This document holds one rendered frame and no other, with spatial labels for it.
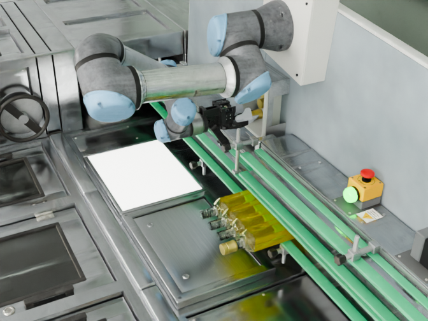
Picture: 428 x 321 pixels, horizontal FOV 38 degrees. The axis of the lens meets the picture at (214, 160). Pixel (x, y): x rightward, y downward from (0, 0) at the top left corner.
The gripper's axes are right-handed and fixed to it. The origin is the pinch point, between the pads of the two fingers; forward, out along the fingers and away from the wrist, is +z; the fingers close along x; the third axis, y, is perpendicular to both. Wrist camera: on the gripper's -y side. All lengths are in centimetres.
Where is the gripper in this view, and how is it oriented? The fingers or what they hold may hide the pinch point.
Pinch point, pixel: (251, 116)
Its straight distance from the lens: 213.3
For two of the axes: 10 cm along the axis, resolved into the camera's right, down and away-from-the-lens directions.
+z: 8.9, -2.3, 4.0
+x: -4.6, -4.7, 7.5
